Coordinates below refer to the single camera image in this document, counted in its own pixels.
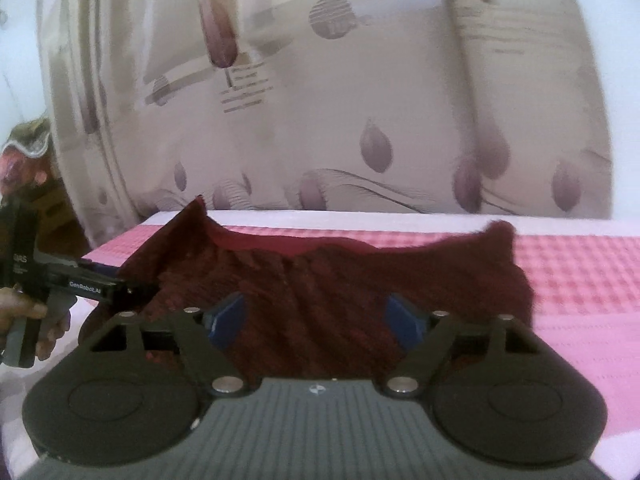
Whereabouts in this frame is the dark red knitted garment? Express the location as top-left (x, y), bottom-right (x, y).
top-left (116, 200), bottom-right (534, 382)

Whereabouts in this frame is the person's left hand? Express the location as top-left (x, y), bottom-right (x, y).
top-left (0, 286), bottom-right (74, 361)

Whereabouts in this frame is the brown wooden side furniture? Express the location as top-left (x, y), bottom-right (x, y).
top-left (2, 179), bottom-right (91, 258)

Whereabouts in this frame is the floral decorated round object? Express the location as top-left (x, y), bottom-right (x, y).
top-left (1, 117), bottom-right (53, 197)

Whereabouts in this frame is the pink white checked bedsheet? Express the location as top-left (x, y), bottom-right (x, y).
top-left (92, 211), bottom-right (639, 479)

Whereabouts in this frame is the beige leaf-patterned curtain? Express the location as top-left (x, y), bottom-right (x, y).
top-left (38, 0), bottom-right (613, 245)

